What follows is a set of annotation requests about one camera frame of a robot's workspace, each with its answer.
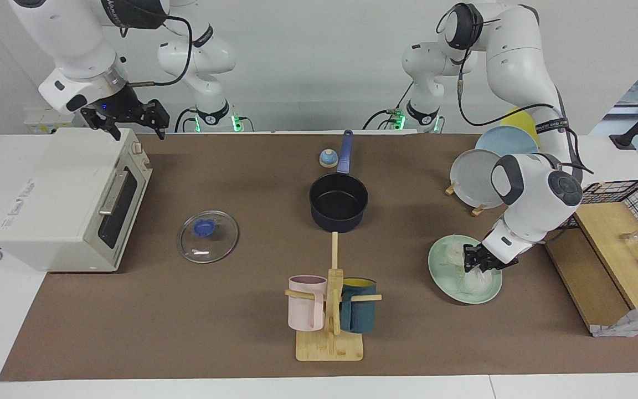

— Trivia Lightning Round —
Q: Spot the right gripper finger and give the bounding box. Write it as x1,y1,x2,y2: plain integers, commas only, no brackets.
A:
81,110,122,141
146,99,171,140

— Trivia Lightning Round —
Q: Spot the clear plastic wrap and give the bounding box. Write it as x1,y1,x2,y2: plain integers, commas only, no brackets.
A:
443,241,492,295

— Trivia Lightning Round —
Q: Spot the glass lid with blue knob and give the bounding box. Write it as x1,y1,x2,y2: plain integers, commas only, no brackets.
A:
178,210,240,264

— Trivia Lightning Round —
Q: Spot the light green plate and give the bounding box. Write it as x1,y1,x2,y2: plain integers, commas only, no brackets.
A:
428,234,503,304

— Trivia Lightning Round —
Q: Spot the wooden plate rack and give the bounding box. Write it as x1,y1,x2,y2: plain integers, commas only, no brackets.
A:
445,180,489,217

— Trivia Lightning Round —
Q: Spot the grey plate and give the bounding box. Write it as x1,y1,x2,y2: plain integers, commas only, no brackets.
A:
450,149,506,209

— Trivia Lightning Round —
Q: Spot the light blue plate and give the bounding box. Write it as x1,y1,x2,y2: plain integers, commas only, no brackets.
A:
475,126,540,157

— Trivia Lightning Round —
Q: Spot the yellow plate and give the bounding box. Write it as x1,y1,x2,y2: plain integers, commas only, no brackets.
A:
500,106,542,148

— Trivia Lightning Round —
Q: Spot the white power strip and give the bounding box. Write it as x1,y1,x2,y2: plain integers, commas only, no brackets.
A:
24,108,85,135

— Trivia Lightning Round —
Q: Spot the cream toaster oven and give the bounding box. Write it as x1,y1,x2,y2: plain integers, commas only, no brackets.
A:
0,128,153,273

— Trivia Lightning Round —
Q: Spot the wooden shelf board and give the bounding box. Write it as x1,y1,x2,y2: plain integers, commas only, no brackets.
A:
541,202,638,333

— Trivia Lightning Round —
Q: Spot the dark teal mug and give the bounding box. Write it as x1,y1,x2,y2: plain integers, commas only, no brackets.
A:
340,278,377,334

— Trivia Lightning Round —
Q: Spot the wooden mug tree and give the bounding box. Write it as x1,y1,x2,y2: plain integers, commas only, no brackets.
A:
285,232,382,362

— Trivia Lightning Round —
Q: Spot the pink mug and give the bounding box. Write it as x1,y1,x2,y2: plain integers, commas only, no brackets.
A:
288,275,328,332

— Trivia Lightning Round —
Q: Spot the brown table mat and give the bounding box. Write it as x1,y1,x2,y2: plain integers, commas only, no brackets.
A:
0,133,638,382

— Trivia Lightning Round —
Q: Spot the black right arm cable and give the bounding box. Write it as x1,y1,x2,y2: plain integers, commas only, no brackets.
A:
120,15,194,88

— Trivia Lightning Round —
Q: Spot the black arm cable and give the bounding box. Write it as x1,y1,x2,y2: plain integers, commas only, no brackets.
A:
456,53,595,176
120,15,194,88

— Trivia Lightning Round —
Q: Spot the dark saucepan with blue handle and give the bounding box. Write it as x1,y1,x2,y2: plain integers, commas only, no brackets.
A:
309,130,369,233

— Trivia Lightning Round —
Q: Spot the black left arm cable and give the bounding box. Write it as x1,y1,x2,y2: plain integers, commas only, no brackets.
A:
456,53,595,176

